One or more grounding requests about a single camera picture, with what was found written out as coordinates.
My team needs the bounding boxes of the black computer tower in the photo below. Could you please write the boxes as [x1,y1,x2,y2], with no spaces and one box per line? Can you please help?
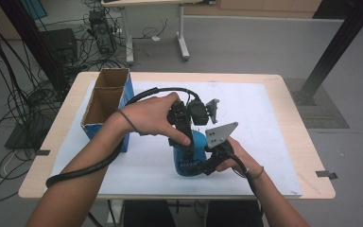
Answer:
[88,9,117,55]

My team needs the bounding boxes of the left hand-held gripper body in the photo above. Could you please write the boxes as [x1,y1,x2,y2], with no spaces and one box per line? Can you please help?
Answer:
[167,97,220,127]

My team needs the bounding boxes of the black wrist band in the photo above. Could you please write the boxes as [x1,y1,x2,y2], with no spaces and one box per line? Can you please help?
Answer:
[116,108,140,135]
[233,166,265,180]

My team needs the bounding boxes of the tangle of black floor cables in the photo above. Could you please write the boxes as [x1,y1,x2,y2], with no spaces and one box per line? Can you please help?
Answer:
[0,0,168,204]

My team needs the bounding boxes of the hand-held gripper cable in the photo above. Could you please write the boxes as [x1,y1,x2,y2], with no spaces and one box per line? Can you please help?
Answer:
[45,87,201,189]
[230,152,265,217]

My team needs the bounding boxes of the person's left hand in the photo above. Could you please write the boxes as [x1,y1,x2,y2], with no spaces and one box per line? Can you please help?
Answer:
[119,92,192,148]

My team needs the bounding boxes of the blue can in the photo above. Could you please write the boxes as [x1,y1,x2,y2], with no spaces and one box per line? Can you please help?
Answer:
[172,129,210,178]

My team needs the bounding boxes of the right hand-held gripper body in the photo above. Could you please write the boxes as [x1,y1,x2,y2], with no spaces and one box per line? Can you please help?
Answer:
[200,122,239,176]

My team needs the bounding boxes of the right hand-held gripper cable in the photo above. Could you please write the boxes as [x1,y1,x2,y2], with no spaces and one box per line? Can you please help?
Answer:
[230,152,265,217]

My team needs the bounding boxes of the person's right hand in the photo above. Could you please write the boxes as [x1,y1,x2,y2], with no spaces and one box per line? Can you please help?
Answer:
[216,136,265,180]

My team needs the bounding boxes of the blue cardboard box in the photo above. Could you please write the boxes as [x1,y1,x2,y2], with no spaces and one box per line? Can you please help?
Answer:
[80,67,135,153]

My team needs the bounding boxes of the white table mat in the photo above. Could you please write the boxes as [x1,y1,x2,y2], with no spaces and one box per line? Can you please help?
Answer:
[45,80,303,197]

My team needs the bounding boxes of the white background desk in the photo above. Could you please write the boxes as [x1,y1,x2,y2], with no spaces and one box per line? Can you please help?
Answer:
[101,0,216,65]

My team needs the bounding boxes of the person's legs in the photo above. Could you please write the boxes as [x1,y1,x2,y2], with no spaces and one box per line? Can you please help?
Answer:
[122,200,264,227]

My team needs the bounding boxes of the black equipment box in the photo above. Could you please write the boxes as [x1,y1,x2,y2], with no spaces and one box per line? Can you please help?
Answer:
[41,27,78,64]

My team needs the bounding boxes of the left hand-held gripper cable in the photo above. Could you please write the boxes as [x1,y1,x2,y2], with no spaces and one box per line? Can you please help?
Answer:
[45,87,201,189]

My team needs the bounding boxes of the black metal post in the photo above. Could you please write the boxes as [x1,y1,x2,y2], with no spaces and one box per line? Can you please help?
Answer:
[291,0,363,107]

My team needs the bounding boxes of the black stand base plate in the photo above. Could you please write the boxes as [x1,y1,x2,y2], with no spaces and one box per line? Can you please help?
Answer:
[4,124,50,150]

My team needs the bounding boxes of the black metal stand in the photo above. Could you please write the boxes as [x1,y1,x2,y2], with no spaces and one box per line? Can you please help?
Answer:
[0,0,71,93]

